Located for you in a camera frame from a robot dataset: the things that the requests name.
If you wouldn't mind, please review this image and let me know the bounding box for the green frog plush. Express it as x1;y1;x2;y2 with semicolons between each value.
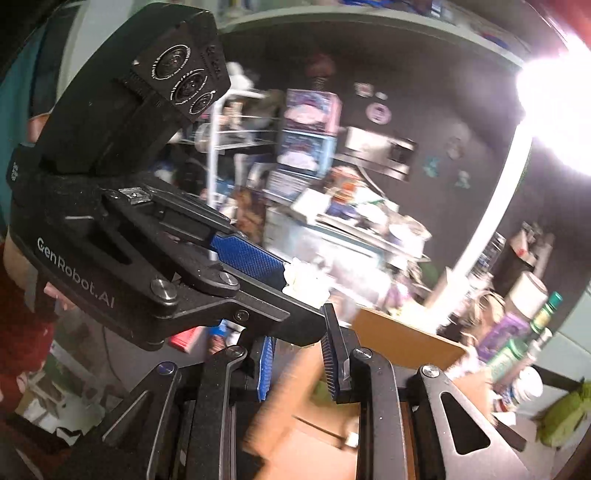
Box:
538;382;590;448

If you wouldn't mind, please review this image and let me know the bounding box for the round purple wall sticker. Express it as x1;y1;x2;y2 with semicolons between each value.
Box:
366;102;392;125

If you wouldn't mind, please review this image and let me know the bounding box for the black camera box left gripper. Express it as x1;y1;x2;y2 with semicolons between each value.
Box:
35;3;230;177

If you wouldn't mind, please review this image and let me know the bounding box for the silver wall socket panel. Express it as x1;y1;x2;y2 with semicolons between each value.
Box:
334;126;417;182

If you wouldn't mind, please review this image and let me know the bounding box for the green glass bottle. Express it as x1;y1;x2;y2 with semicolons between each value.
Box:
487;291;563;383

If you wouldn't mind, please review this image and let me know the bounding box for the white humidifier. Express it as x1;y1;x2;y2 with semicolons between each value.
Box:
504;271;549;320

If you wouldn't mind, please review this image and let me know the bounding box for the blue Cinnamoroll box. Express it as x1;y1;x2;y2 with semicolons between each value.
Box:
276;130;337;178

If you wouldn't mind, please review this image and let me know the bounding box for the white LED light bar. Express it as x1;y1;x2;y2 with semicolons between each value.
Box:
425;120;534;329

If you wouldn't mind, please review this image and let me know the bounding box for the purple patterned box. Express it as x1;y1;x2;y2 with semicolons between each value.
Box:
477;313;530;363

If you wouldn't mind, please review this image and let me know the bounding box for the white tissue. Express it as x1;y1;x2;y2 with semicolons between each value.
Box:
283;258;332;308

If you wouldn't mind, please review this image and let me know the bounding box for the person's left hand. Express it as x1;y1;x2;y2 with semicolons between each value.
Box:
2;112;77;319

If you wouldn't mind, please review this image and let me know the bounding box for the white round jar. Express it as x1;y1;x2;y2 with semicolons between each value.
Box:
502;367;544;409

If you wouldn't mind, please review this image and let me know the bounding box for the white wall shelf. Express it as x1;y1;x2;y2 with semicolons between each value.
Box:
221;5;529;66

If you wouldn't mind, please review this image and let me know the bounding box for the purple Cinnamoroll box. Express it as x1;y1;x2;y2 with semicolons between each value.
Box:
283;89;342;137

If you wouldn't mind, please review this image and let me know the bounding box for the white wire rack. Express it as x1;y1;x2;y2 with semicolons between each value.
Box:
171;89;286;207

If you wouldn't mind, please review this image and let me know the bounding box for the brown cardboard box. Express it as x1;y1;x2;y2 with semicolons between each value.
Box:
239;306;498;480

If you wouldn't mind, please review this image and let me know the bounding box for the black pen holder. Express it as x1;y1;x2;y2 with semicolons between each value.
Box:
493;222;555;296

